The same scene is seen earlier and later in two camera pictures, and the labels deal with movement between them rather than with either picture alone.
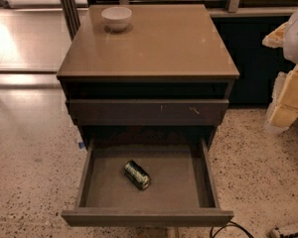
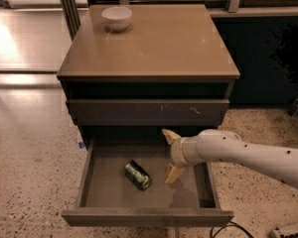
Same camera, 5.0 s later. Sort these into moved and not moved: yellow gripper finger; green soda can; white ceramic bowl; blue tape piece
Moved: yellow gripper finger
Not moved: green soda can; white ceramic bowl; blue tape piece
